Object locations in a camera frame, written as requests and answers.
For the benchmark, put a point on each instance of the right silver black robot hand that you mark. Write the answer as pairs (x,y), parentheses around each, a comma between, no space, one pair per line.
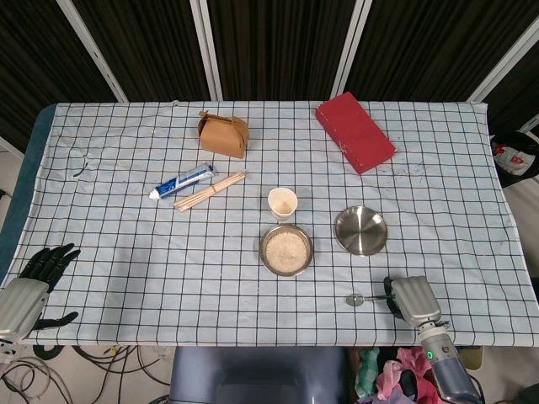
(417,301)

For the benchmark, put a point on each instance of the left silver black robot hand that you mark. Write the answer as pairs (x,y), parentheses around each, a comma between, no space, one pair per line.
(21,305)

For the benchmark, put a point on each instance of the small metal spoon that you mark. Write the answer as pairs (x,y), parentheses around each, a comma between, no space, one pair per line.
(354,299)

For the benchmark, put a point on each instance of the metal bowl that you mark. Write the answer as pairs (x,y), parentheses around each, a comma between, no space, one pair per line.
(303,234)

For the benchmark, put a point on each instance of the white raw rice heap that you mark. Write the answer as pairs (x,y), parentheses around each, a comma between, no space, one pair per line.
(286,251)

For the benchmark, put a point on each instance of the white paper cup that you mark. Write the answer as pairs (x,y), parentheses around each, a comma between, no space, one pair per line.
(282,202)

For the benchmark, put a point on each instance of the brown cardboard piece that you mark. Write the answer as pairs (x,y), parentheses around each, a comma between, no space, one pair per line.
(471,357)

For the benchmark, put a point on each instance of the pile of coloured cloths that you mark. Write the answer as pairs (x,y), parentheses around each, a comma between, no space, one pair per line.
(391,379)

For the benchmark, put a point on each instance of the shallow metal plate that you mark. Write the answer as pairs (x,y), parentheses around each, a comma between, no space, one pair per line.
(361,230)

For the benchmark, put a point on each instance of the light blue checked tablecloth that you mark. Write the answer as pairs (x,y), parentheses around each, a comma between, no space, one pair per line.
(168,273)

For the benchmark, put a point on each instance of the grey-blue robot torso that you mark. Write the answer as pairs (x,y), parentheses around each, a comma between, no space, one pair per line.
(252,374)

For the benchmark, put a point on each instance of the flat red box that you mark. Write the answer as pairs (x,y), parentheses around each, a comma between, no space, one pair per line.
(355,130)

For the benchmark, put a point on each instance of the blue white toothpaste tube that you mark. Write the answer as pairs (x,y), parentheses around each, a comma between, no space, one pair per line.
(181,182)

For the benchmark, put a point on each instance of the wrapped wooden stick bundle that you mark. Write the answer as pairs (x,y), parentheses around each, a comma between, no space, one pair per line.
(210,190)

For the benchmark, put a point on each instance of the brown paper gable box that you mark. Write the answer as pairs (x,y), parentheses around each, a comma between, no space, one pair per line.
(223,139)

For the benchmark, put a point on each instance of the white partition frame post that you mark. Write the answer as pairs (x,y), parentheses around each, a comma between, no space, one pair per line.
(92,50)
(349,50)
(207,50)
(505,69)

